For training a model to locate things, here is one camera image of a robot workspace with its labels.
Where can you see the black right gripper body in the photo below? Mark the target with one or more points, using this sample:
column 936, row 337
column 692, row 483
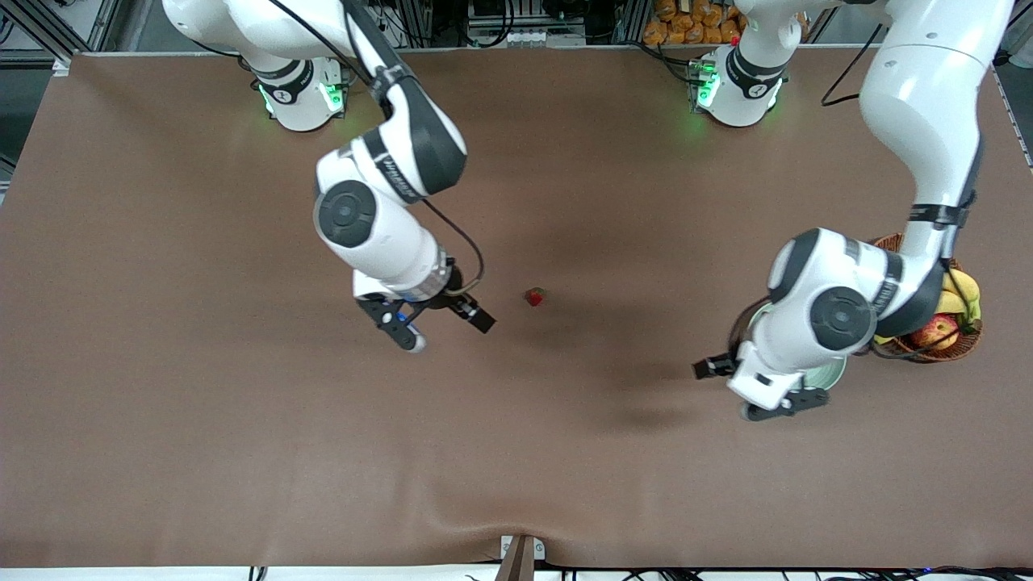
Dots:
column 446, row 302

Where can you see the red strawberry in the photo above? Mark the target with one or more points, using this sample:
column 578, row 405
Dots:
column 534, row 297

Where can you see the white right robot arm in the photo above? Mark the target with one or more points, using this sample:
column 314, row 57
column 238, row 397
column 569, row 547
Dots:
column 387, row 242

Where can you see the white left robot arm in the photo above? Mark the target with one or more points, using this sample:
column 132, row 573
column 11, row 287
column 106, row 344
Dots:
column 928, row 105

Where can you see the pale green plate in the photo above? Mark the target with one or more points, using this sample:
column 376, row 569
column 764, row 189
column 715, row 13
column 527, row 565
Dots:
column 827, row 375

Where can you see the brown table mat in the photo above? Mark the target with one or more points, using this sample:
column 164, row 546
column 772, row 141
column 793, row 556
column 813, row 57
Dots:
column 516, row 444

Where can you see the brown wicker basket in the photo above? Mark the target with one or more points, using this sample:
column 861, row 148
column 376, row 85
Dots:
column 936, row 356

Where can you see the red apple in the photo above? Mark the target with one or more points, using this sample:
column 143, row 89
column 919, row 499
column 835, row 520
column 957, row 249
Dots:
column 940, row 332

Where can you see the yellow banana bunch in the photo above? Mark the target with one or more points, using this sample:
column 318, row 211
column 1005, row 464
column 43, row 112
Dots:
column 964, row 290

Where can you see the white power strip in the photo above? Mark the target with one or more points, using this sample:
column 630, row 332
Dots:
column 386, row 34

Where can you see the white terminal block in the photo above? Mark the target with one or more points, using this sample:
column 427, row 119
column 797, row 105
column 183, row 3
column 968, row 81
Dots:
column 533, row 38

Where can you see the orange bread rolls pile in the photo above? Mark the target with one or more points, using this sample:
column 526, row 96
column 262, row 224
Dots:
column 686, row 24

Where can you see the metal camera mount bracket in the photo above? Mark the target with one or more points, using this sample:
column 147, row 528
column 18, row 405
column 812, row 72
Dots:
column 520, row 561

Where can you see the aluminium frame strut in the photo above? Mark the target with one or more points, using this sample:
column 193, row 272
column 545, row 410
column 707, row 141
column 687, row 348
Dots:
column 1017, row 36
column 48, row 36

